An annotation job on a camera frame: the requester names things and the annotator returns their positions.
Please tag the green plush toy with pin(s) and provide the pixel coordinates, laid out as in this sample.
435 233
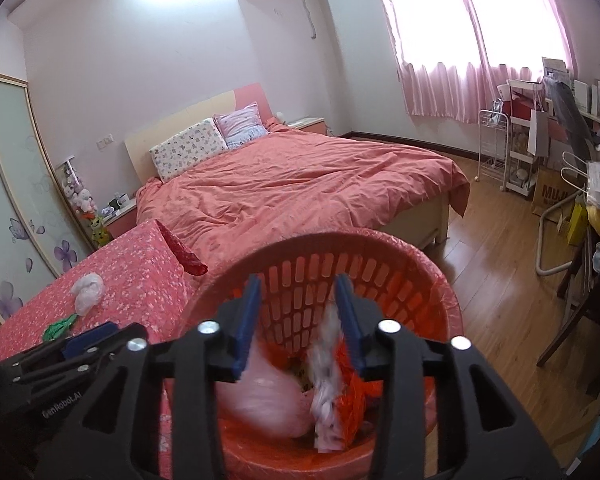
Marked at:
99 232

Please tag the white wall socket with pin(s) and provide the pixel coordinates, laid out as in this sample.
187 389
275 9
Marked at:
106 141

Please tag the flower bouquet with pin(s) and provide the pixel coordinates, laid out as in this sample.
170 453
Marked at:
77 190

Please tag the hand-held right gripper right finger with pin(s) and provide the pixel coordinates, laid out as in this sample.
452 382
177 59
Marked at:
351 330

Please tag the brown paper bag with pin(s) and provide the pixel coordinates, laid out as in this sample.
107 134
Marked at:
547 192

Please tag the red plastic basket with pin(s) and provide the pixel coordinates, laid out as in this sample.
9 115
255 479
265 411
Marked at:
380 260

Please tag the bed with pink duvet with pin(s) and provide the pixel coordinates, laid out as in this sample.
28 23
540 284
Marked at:
305 180

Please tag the white tube rack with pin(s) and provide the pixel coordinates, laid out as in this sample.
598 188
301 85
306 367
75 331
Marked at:
542 240

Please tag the green plastic wrapper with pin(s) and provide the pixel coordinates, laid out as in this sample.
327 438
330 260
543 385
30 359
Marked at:
55 331

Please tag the white storage cart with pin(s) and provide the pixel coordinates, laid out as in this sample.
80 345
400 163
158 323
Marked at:
520 87

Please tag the white plastic bag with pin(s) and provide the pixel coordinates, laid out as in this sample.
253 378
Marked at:
87 292

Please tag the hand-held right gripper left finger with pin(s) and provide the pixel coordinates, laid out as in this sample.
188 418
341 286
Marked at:
245 330

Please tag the pink nightstand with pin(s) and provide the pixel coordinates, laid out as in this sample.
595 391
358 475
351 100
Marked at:
122 222
307 122

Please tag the wardrobe with flower print doors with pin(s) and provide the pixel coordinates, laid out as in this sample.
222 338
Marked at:
10 185

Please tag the white floral pillow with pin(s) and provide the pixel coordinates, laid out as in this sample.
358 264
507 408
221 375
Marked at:
190 147

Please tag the pink curtain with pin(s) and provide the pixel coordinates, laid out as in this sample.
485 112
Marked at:
455 60

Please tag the clear bubble wrap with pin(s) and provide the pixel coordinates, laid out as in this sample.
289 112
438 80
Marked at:
270 400

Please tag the purple pillow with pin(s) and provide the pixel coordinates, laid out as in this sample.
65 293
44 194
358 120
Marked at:
240 125

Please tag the beige headboard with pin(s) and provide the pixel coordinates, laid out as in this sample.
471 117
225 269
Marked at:
180 120

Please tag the white paper bag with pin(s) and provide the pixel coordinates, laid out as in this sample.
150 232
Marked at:
539 132

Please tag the dark wooden chair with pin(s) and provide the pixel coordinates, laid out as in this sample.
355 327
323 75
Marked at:
585 315

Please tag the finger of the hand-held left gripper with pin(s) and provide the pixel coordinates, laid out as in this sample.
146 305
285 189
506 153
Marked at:
60 395
87 340

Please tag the air conditioner pipe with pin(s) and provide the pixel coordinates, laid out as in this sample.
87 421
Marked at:
307 15

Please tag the cream bed frame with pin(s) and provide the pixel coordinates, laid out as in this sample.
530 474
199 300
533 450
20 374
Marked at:
425 220

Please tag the grey fabric cover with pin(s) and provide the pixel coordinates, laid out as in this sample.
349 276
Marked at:
570 110

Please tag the red plastic bag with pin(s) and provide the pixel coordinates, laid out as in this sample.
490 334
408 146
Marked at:
352 405

